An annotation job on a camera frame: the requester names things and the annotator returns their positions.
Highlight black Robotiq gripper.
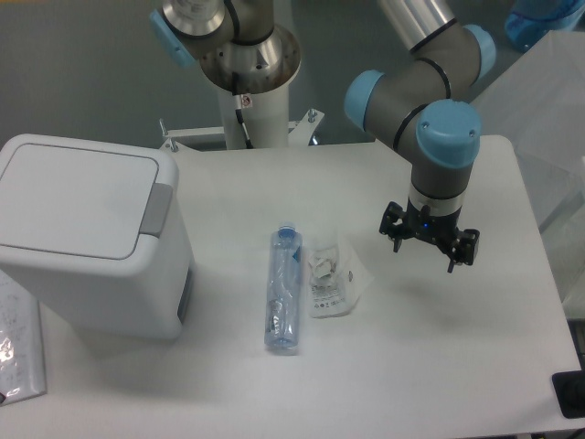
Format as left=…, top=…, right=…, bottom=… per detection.
left=379, top=200, right=480, bottom=273

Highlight white push-lid trash can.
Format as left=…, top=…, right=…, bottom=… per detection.
left=1, top=134, right=194, bottom=339

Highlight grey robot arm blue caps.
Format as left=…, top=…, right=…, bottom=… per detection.
left=149, top=1, right=495, bottom=266

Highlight clear plastic bag with trash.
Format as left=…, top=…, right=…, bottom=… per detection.
left=305, top=229, right=374, bottom=319

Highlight clear blue plastic bottle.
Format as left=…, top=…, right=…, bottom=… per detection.
left=264, top=221, right=303, bottom=355

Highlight translucent plastic box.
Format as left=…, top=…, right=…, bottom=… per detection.
left=473, top=31, right=584, bottom=320

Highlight black device at table corner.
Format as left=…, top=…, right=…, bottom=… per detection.
left=552, top=370, right=584, bottom=419

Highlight blue plastic bag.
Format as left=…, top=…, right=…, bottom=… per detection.
left=504, top=1, right=584, bottom=53

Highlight white table clamp bracket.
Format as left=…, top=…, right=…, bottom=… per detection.
left=159, top=108, right=325, bottom=153

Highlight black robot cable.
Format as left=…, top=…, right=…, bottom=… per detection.
left=230, top=71, right=255, bottom=151

